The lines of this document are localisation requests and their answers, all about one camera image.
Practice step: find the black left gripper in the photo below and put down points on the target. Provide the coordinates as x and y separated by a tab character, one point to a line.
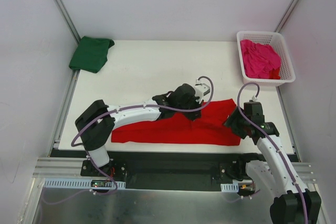
196	114

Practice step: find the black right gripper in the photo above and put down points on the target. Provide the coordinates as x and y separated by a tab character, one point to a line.
234	121

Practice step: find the red t shirt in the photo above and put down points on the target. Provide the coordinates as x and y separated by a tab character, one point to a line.
209	129

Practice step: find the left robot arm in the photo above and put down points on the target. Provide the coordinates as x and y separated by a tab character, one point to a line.
97	122

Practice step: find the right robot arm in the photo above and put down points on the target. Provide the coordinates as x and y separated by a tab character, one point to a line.
292	201

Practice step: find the pink t shirt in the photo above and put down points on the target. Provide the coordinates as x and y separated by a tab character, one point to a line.
258	59

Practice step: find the white plastic laundry basket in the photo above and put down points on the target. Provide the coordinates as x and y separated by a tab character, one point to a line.
277	41

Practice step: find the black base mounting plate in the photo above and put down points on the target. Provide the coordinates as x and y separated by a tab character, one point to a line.
173	171

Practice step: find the folded green t shirt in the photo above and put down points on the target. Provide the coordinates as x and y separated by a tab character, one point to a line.
91	54

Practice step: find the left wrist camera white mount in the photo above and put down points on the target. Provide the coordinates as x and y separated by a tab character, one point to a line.
201	90

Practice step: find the right white slotted cable duct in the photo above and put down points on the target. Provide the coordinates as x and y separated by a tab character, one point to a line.
230	188

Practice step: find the white slotted cable duct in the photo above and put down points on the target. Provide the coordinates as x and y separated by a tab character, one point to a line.
230	188
69	183

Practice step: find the aluminium frame rail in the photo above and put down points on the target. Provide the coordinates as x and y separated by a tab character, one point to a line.
63	167

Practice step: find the left white slotted cable duct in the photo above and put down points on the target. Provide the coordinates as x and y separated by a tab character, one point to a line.
69	183

